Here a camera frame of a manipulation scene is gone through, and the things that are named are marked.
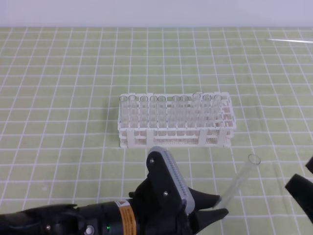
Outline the clear glass test tube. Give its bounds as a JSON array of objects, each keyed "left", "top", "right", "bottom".
[{"left": 213, "top": 154, "right": 261, "bottom": 210}]

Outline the white test tube rack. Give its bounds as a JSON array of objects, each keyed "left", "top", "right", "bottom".
[{"left": 118, "top": 92, "right": 236, "bottom": 148}]

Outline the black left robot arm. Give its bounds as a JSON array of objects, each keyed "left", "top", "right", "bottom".
[{"left": 0, "top": 146, "right": 228, "bottom": 235}]

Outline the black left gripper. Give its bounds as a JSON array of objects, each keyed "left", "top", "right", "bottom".
[{"left": 129, "top": 146, "right": 229, "bottom": 235}]

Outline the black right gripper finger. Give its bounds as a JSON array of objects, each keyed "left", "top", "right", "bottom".
[
  {"left": 305, "top": 157, "right": 313, "bottom": 173},
  {"left": 285, "top": 174, "right": 313, "bottom": 218}
]

